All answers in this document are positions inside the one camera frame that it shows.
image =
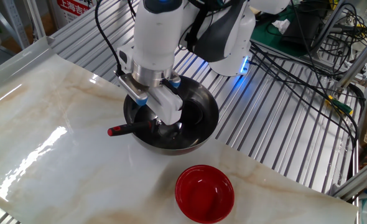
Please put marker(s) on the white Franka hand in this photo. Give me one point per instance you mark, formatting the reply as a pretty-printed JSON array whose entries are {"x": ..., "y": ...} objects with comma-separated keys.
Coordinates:
[{"x": 168, "y": 107}]

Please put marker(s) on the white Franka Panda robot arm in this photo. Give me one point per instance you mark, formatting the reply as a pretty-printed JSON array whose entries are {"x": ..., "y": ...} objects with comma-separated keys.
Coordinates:
[{"x": 155, "y": 31}]

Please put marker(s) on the large stainless steel bowl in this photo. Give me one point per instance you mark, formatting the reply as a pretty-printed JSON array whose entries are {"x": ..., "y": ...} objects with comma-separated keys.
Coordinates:
[{"x": 196, "y": 137}]

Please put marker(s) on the small red bowl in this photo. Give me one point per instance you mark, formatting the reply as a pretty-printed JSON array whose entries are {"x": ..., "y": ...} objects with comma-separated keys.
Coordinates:
[{"x": 202, "y": 193}]

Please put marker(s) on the glossy marble pattern mat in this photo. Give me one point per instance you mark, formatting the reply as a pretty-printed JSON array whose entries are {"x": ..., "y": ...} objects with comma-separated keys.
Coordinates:
[{"x": 62, "y": 140}]

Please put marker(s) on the green cutting mat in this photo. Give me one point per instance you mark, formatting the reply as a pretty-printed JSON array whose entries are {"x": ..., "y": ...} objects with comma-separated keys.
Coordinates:
[{"x": 264, "y": 37}]

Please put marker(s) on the red and white sign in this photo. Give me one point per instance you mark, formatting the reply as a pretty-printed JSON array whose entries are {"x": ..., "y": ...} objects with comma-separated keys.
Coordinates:
[{"x": 74, "y": 7}]

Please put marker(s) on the crumpled white paper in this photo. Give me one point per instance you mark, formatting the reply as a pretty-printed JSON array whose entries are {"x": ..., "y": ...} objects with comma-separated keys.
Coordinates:
[{"x": 280, "y": 25}]

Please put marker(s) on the black box device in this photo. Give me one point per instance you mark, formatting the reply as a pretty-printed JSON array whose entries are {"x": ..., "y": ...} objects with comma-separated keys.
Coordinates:
[{"x": 301, "y": 28}]

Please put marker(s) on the grey perforated shelf upright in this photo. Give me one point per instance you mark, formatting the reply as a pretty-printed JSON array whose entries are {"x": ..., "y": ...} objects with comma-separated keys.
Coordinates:
[{"x": 15, "y": 21}]

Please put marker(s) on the green and yellow screwdriver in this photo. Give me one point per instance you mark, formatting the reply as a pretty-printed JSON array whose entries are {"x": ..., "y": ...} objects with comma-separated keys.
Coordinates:
[{"x": 340, "y": 106}]

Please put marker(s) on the silver camera with blue caps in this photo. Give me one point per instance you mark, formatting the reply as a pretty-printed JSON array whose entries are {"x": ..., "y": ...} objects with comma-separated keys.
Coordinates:
[{"x": 132, "y": 88}]

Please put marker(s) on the white metal post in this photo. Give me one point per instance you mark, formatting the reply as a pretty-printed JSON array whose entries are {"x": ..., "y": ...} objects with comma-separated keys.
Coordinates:
[{"x": 35, "y": 18}]

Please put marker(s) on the aluminium frame beam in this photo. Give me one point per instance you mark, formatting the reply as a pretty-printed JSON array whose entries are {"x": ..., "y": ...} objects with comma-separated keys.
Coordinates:
[
  {"x": 357, "y": 62},
  {"x": 357, "y": 180}
]

